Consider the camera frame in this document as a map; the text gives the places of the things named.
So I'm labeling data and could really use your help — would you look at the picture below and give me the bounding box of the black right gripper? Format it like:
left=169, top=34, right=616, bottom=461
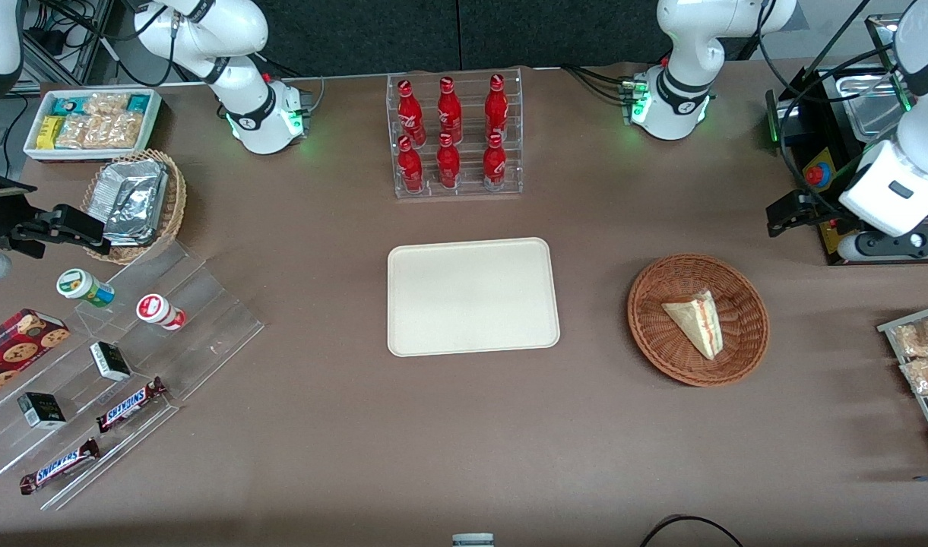
left=0, top=166, right=112, bottom=257

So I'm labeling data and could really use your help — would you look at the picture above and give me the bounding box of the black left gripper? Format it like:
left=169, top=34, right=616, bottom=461
left=765, top=190, right=841, bottom=238

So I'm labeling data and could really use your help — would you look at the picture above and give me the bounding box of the triangle sandwich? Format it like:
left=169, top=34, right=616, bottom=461
left=661, top=289, right=725, bottom=361

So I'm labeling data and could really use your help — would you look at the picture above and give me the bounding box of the light wicker basket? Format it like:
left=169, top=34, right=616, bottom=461
left=80, top=149, right=188, bottom=265

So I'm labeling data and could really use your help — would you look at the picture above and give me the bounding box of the tray of packaged crackers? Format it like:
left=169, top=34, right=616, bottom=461
left=877, top=302, right=928, bottom=464

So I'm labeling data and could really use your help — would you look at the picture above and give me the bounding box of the brown wicker basket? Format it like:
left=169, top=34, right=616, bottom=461
left=627, top=253, right=770, bottom=387

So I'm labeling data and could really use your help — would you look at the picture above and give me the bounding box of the cream plastic tray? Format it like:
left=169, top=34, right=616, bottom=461
left=387, top=237, right=561, bottom=358

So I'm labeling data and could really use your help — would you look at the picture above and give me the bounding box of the silver foil package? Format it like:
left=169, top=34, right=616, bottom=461
left=101, top=186, right=166, bottom=246
left=91, top=160, right=169, bottom=200

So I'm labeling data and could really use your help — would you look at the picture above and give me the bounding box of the green lidded white cup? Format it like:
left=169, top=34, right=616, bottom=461
left=56, top=268, right=116, bottom=308

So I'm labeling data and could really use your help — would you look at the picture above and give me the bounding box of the black hot food warmer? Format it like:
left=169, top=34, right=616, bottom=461
left=765, top=15, right=928, bottom=267

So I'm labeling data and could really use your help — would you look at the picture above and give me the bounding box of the red lidded white cup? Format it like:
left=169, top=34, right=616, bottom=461
left=135, top=293, right=187, bottom=331

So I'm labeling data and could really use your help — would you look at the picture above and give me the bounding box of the clear bag of beige snacks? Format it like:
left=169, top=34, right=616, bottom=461
left=84, top=93, right=130, bottom=117
left=91, top=112, right=144, bottom=150
left=57, top=114, right=100, bottom=150

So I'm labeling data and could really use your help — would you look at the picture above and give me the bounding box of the small black box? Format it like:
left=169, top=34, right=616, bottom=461
left=90, top=341, right=132, bottom=382
left=17, top=391, right=68, bottom=430

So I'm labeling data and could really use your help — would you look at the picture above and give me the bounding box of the white rectangular snack bin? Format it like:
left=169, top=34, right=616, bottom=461
left=23, top=89, right=163, bottom=163

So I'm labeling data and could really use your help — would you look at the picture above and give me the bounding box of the red tartan cookie box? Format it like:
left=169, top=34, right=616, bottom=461
left=0, top=308, right=71, bottom=403

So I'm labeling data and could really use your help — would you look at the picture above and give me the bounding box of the steel warmer pan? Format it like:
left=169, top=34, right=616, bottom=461
left=844, top=70, right=911, bottom=142

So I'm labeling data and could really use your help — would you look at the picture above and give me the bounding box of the clear acrylic step display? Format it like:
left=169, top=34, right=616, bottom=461
left=0, top=239, right=265, bottom=511

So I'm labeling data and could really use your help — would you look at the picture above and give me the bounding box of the Snickers chocolate bar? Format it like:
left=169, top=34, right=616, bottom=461
left=19, top=438, right=101, bottom=495
left=96, top=376, right=168, bottom=434

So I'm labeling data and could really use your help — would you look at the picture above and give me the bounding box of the clear bag of fried snacks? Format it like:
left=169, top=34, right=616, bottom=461
left=892, top=315, right=928, bottom=358
left=899, top=356, right=928, bottom=396

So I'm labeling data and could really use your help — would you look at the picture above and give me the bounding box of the red cola bottle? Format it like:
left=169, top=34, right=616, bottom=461
left=397, top=136, right=424, bottom=194
left=483, top=132, right=507, bottom=191
left=436, top=133, right=461, bottom=189
left=397, top=79, right=426, bottom=147
left=485, top=74, right=509, bottom=142
left=437, top=77, right=463, bottom=145

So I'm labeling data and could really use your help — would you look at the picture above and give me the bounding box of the clear acrylic bottle rack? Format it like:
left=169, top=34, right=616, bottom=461
left=386, top=68, right=524, bottom=199

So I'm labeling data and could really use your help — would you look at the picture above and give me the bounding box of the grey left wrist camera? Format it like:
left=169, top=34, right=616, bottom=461
left=838, top=228, right=928, bottom=264

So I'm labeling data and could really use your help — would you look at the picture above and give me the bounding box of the metal frame shelf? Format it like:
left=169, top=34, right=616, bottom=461
left=19, top=0, right=119, bottom=90

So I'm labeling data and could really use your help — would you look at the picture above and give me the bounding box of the right arm base cable bundle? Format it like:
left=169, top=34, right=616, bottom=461
left=255, top=53, right=326, bottom=115

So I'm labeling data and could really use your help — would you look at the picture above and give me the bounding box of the black looped cable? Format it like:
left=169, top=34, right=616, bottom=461
left=638, top=514, right=746, bottom=547

